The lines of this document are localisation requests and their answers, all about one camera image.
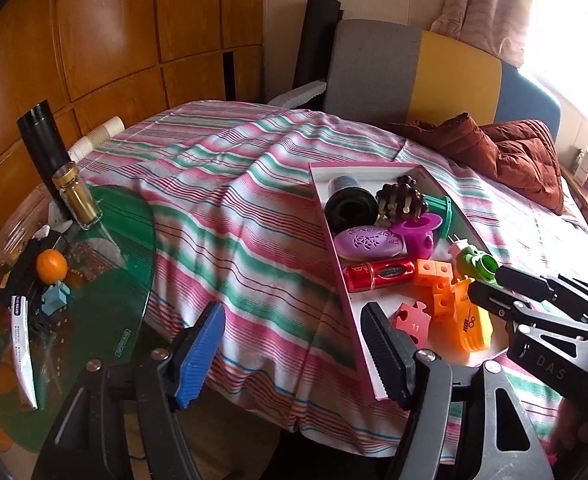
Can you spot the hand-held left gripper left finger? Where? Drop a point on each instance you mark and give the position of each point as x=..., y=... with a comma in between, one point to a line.
x=199, y=355

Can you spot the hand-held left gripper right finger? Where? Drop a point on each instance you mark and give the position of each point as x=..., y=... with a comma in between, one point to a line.
x=386, y=355

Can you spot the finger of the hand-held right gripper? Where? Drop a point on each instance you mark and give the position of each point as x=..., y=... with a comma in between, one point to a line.
x=494, y=300
x=524, y=280

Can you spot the orange comb-shaped toy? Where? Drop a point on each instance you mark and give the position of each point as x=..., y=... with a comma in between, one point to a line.
x=474, y=330

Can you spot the green plug-in device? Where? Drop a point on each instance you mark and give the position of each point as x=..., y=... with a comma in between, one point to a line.
x=479, y=262

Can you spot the coral foam puzzle piece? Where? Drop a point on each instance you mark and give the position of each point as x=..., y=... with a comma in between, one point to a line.
x=414, y=322

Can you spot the orange cube blocks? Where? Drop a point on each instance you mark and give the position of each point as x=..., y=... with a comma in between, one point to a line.
x=434, y=275

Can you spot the red flashlight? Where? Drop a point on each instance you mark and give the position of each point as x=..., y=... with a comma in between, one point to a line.
x=379, y=274

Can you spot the magenta plastic toy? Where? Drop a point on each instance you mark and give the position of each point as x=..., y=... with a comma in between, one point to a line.
x=419, y=232

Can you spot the green plastic spool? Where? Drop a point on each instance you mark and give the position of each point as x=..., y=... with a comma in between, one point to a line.
x=444, y=210

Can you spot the purple oval case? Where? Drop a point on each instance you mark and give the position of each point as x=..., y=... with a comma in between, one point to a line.
x=369, y=241

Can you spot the brown hair claw clip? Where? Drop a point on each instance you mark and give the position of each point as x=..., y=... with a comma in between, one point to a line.
x=399, y=197

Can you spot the black cylinder with clear cap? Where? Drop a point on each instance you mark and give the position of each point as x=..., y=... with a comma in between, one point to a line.
x=349, y=210

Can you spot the pink and white box tray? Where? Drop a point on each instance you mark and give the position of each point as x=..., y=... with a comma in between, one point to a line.
x=374, y=172

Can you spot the person's right hand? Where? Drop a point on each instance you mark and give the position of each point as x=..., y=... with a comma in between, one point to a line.
x=581, y=425

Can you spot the green glass table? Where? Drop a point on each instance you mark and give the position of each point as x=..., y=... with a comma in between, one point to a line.
x=109, y=280

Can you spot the rust brown down jacket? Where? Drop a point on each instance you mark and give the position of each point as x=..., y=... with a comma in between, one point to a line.
x=519, y=160

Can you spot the white box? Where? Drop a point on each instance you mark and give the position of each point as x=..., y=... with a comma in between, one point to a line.
x=586, y=162

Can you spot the small blue plastic block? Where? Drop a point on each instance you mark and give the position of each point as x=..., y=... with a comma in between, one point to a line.
x=56, y=300

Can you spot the striped bed blanket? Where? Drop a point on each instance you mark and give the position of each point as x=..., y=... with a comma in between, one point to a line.
x=224, y=185

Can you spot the orange tangerine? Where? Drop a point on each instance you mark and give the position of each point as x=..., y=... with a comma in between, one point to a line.
x=51, y=266

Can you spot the white tube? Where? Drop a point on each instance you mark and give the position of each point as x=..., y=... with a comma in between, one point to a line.
x=21, y=350

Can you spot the glass jar with gold lid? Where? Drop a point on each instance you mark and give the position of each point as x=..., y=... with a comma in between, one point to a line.
x=76, y=200

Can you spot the white tissue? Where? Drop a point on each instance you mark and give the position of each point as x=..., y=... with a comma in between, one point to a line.
x=56, y=217

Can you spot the clear plastic container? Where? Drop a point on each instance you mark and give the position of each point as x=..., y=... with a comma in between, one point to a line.
x=14, y=232

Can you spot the stack of paper cups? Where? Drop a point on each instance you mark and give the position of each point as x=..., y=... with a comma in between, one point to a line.
x=96, y=137

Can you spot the bright window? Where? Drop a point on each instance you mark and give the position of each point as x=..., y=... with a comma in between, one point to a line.
x=569, y=35

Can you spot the black thermos bottle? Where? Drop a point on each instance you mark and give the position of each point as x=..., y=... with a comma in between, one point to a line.
x=44, y=150

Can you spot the grey yellow blue headboard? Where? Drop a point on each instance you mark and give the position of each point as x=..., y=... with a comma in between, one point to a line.
x=374, y=65

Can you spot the white foam block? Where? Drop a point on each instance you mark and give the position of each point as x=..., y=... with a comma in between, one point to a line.
x=299, y=94

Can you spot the beige patterned curtain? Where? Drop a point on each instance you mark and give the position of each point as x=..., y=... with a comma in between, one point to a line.
x=484, y=5

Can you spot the black rolled mat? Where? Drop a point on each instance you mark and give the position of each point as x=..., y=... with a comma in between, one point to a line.
x=316, y=40

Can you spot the wooden wardrobe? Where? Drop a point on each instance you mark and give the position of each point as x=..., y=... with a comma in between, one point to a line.
x=114, y=25

